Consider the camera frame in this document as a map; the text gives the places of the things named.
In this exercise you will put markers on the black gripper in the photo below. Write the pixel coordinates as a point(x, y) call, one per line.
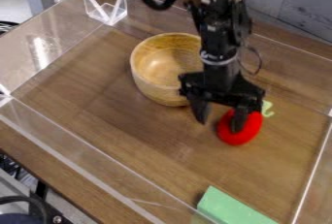
point(226, 93)

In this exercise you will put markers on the red plush fruit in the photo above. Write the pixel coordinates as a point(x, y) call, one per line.
point(250, 129)

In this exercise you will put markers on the light wooden bowl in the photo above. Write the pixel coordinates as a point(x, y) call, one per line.
point(159, 58)

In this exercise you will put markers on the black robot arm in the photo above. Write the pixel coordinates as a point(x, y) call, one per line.
point(224, 25)

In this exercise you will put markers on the green foam block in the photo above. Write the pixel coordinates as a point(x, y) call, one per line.
point(225, 210)

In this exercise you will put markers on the clear acrylic enclosure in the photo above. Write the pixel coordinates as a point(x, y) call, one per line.
point(94, 120)

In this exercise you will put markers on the black table bracket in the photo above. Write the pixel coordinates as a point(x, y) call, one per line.
point(55, 216)

